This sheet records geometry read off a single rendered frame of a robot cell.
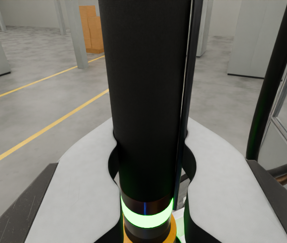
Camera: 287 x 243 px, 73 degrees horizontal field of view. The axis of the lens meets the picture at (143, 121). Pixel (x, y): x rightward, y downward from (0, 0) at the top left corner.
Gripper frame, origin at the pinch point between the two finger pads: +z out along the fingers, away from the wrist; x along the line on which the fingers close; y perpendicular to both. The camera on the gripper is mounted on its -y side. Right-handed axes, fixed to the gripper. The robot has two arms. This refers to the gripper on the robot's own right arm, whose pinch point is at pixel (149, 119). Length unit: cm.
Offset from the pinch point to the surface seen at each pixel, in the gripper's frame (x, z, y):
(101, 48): -164, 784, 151
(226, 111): 147, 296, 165
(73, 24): -188, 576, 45
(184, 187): 14, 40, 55
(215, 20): 383, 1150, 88
